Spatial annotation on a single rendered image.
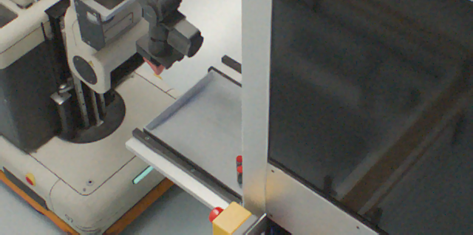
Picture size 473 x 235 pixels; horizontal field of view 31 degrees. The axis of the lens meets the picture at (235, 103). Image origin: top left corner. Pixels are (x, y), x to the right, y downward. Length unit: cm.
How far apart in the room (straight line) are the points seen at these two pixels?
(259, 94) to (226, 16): 222
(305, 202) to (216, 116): 57
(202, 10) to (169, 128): 168
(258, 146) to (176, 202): 146
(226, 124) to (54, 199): 89
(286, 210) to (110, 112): 140
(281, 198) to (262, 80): 32
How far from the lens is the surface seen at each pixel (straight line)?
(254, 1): 140
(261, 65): 148
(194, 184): 205
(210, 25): 371
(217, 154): 210
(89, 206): 279
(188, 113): 219
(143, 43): 195
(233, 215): 181
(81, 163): 289
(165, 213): 307
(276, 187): 171
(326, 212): 165
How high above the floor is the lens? 253
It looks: 48 degrees down
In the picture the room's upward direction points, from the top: 1 degrees counter-clockwise
